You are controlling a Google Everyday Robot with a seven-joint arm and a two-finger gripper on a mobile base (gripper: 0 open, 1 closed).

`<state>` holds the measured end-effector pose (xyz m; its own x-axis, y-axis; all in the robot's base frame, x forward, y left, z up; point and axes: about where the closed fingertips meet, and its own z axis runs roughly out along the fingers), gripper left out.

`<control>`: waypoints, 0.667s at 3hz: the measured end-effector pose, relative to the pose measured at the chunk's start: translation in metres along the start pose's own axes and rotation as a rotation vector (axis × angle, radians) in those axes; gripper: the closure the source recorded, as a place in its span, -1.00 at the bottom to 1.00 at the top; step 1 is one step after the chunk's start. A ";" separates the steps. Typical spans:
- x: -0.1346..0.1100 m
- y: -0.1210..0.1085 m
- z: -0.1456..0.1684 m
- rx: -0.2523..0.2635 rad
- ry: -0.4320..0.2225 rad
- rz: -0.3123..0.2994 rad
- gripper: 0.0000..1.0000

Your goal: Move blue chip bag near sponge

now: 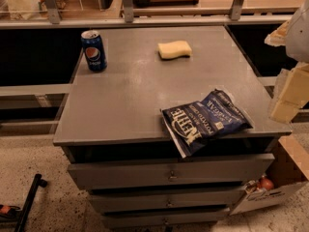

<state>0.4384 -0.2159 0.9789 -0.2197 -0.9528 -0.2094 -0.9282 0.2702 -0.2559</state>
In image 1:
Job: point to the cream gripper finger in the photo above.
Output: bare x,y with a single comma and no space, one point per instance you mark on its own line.
278,36
291,93

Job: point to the blue kettle chip bag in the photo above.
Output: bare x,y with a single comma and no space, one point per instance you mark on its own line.
194,124

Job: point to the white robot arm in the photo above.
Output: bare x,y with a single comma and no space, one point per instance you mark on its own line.
297,38

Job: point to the yellow sponge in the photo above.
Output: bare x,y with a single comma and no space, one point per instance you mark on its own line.
174,50

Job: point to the grey metal railing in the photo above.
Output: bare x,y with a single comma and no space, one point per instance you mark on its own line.
23,14

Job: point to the cardboard box on floor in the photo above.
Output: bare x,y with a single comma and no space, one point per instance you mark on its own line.
289,172

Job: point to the orange item in box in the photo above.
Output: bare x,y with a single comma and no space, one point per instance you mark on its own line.
265,183

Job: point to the bottom grey drawer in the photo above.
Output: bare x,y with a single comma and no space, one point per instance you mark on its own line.
168,217

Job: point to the grey drawer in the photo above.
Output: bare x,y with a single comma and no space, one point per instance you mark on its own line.
168,217
168,172
165,199

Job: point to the blue pepsi can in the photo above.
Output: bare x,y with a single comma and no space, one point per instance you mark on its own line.
94,51

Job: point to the grey drawer cabinet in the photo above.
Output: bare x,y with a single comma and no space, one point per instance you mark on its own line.
115,115

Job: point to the middle grey drawer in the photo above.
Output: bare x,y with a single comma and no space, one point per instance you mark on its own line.
165,199

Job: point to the top grey drawer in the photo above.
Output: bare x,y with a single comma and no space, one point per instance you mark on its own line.
168,172

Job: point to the black metal stand leg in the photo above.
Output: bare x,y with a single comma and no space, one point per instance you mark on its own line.
38,182

